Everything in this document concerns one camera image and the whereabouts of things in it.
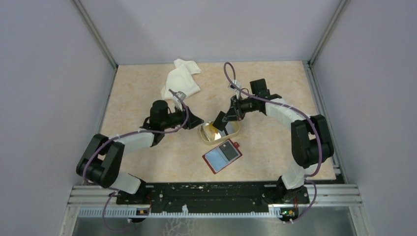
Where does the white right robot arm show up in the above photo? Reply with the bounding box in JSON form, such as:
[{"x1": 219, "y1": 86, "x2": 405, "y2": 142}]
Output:
[{"x1": 222, "y1": 79, "x2": 334, "y2": 203}]

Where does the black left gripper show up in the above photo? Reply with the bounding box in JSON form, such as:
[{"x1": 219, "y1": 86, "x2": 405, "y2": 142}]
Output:
[{"x1": 161, "y1": 103, "x2": 204, "y2": 129}]

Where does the beige oval tray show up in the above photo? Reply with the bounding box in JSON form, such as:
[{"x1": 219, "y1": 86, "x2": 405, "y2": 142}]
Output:
[{"x1": 198, "y1": 121, "x2": 240, "y2": 145}]

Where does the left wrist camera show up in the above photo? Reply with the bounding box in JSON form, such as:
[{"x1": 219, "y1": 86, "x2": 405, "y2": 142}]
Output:
[{"x1": 173, "y1": 91, "x2": 186, "y2": 111}]

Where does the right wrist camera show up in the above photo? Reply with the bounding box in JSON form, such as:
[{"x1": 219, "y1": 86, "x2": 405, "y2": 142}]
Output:
[{"x1": 228, "y1": 80, "x2": 242, "y2": 99}]

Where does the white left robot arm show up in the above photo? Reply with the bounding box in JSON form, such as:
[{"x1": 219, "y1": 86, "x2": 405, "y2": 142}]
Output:
[{"x1": 76, "y1": 100, "x2": 204, "y2": 204}]

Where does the red card holder wallet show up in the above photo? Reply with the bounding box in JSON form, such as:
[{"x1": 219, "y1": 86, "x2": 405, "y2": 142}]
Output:
[{"x1": 202, "y1": 139, "x2": 242, "y2": 174}]

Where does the gold VIP card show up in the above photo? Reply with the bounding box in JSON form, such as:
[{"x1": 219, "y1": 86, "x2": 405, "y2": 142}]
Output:
[{"x1": 207, "y1": 122, "x2": 221, "y2": 141}]

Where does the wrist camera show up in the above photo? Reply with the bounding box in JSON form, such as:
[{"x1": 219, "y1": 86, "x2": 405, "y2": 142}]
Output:
[
  {"x1": 173, "y1": 91, "x2": 186, "y2": 111},
  {"x1": 228, "y1": 80, "x2": 242, "y2": 99}
]

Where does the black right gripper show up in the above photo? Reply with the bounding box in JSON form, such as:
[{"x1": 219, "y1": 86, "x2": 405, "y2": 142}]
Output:
[{"x1": 222, "y1": 94, "x2": 258, "y2": 122}]

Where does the silver VIP card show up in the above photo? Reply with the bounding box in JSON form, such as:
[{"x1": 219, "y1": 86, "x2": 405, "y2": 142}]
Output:
[{"x1": 202, "y1": 126, "x2": 212, "y2": 139}]

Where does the white crumpled cloth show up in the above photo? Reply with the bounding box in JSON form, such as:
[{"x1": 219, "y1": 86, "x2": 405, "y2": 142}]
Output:
[{"x1": 160, "y1": 59, "x2": 202, "y2": 100}]

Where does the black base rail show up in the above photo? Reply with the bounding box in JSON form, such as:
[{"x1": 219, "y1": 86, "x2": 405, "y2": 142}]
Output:
[{"x1": 116, "y1": 181, "x2": 310, "y2": 213}]

